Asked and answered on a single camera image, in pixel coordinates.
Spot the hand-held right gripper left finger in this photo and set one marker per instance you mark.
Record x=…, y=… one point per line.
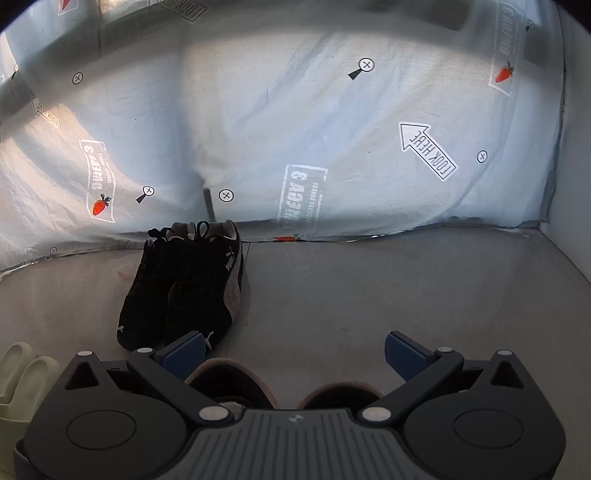
x=184, y=356

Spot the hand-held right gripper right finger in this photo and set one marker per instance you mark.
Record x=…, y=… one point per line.
x=406, y=356

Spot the tan and white sneaker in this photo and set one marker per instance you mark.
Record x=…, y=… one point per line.
x=341, y=392
x=240, y=374

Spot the black sneaker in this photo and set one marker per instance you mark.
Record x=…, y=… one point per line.
x=207, y=286
x=147, y=295

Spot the green slide slipper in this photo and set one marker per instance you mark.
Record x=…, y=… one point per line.
x=14, y=369
x=32, y=397

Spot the white printed plastic curtain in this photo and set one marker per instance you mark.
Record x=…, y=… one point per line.
x=295, y=129

